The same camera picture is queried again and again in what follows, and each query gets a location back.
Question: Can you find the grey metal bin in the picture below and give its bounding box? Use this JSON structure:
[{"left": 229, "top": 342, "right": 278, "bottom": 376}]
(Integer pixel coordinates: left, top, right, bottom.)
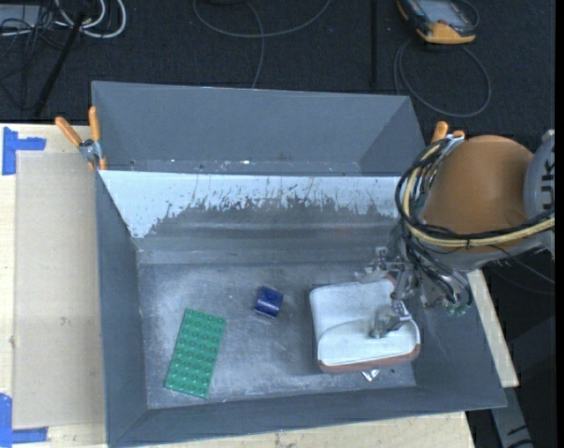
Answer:
[{"left": 90, "top": 80, "right": 508, "bottom": 448}]

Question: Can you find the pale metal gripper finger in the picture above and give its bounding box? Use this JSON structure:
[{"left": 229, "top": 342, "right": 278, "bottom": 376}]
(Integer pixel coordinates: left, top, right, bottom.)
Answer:
[
  {"left": 368, "top": 296, "right": 413, "bottom": 341},
  {"left": 355, "top": 245, "right": 398, "bottom": 285}
]

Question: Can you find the pale flat board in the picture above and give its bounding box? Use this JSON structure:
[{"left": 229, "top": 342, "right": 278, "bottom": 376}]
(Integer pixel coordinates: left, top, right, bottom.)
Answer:
[{"left": 11, "top": 150, "right": 106, "bottom": 431}]

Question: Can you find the green studded flat block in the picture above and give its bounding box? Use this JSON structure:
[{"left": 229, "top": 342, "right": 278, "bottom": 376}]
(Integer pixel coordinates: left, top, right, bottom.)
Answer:
[{"left": 163, "top": 307, "right": 228, "bottom": 399}]

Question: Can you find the small blue cube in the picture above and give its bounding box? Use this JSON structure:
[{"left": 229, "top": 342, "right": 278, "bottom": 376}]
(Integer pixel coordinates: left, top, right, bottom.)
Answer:
[{"left": 252, "top": 286, "right": 284, "bottom": 319}]

